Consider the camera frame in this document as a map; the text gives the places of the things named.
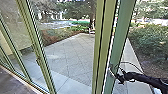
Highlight green hedge shrubs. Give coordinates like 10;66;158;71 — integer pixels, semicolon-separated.
128;22;168;66

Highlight low planted shrub bed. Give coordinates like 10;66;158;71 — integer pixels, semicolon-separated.
39;23;92;47

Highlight green framed glass door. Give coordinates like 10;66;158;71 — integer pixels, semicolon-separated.
102;0;168;94

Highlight green framed glass wall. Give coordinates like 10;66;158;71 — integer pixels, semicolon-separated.
0;0;118;94

